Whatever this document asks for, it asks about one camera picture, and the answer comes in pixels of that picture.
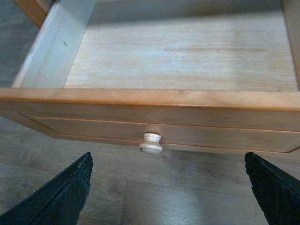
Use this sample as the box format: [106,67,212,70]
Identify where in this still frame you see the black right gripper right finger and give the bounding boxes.
[245,152,300,225]

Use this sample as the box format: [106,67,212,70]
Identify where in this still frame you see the wooden nightstand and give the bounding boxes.
[13,0,54,29]

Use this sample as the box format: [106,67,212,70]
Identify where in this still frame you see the drawer round knob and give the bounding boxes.
[139,133,163,154]

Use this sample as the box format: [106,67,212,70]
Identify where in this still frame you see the wooden drawer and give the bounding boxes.
[0,0,300,153]

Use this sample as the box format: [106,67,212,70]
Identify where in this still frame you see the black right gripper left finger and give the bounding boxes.
[0,152,93,225]

